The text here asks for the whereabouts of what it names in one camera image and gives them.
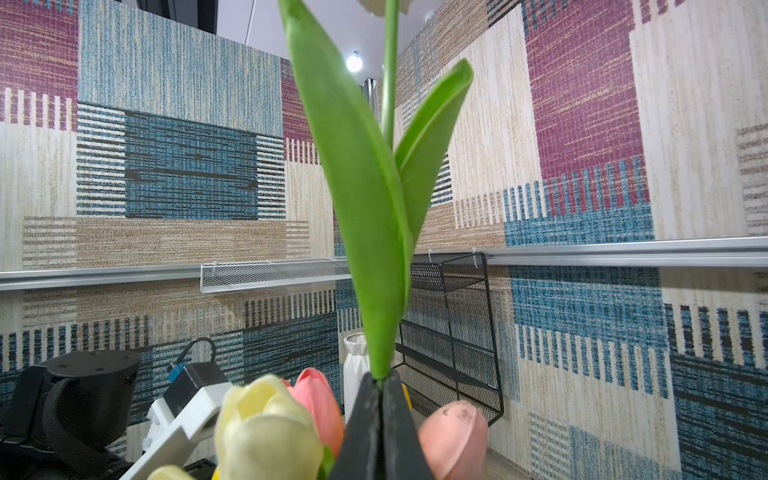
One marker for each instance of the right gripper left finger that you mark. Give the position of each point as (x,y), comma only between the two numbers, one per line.
(359,454)

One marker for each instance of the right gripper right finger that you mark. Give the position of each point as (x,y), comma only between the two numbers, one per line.
(402,456)

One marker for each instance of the light pink tulip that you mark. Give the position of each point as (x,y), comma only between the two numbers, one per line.
(454,441)

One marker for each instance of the white ribbed ceramic vase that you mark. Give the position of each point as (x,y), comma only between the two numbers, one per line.
(356,365)

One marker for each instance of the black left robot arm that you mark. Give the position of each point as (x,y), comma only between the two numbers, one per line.
(65,412)

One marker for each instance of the black wire shelf rack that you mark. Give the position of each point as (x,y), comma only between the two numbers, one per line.
(446,345)

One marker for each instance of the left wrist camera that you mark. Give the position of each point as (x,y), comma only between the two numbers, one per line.
(184,416)

